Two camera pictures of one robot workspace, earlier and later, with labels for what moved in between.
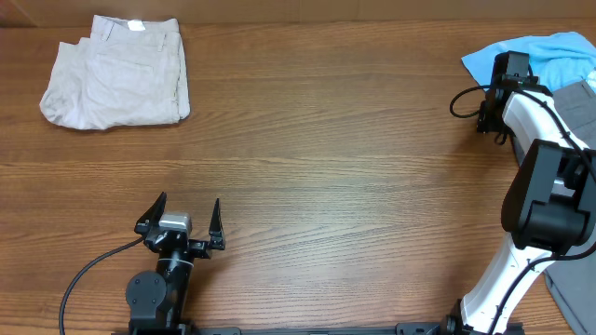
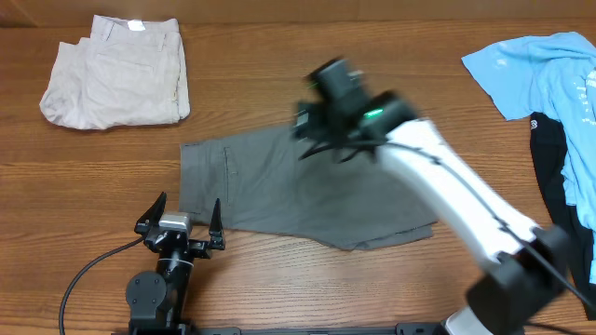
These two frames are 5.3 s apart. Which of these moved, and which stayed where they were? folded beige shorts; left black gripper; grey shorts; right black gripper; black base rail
Moved: right black gripper; grey shorts
Stayed: left black gripper; black base rail; folded beige shorts
